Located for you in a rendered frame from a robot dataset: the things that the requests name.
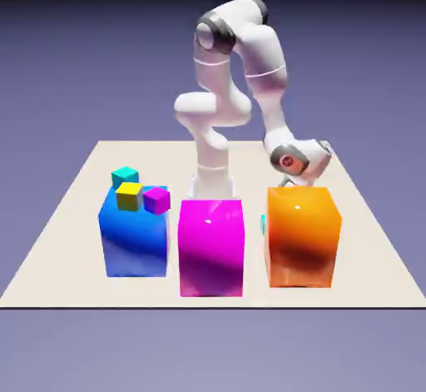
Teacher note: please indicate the large orange box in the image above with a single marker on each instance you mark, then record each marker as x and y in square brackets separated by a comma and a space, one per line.
[301, 235]

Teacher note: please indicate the small teal cube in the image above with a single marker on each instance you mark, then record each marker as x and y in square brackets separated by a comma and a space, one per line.
[124, 175]

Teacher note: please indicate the large magenta box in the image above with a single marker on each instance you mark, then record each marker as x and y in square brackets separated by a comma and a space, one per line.
[211, 249]

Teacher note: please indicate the small purple cube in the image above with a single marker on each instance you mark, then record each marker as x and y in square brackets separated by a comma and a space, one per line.
[157, 200]

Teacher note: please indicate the small yellow cube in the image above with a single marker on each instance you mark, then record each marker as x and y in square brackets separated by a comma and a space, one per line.
[128, 196]

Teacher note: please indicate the large blue box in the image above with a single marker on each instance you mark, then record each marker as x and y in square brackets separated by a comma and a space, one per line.
[133, 232]

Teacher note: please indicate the small cyan cube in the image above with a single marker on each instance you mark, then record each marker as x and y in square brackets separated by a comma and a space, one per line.
[263, 224]

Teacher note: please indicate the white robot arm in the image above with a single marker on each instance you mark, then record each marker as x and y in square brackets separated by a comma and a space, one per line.
[213, 75]

